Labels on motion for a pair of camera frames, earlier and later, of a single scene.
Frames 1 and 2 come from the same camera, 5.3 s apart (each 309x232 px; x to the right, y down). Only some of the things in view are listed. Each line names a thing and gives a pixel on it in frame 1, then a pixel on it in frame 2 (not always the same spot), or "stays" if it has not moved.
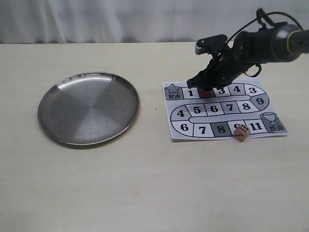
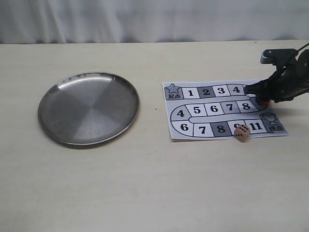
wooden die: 242,132 stays
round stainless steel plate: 88,108 stays
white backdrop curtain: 72,21 stays
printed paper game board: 242,109 stays
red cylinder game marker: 205,93 → 265,102
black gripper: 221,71 → 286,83
